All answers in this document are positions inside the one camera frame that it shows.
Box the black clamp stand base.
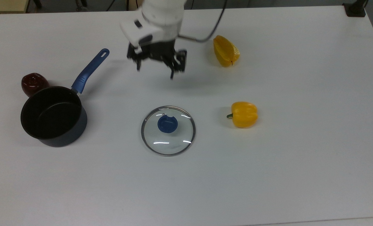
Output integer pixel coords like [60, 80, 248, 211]
[343, 0, 369, 17]

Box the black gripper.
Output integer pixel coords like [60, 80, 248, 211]
[127, 38, 187, 79]

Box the yellow starfruit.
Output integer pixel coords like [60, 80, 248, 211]
[213, 35, 240, 67]

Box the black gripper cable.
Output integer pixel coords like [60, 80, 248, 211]
[178, 0, 228, 43]

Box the beige wooden furniture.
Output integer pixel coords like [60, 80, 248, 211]
[0, 0, 30, 14]

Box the glass lid with blue knob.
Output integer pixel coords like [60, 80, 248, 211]
[141, 106, 196, 157]

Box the yellow bell pepper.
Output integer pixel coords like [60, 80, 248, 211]
[226, 101, 258, 128]

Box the blue saucepan with handle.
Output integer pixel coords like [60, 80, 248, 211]
[20, 48, 110, 148]

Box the dark red apple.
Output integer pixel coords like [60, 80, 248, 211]
[21, 73, 50, 97]

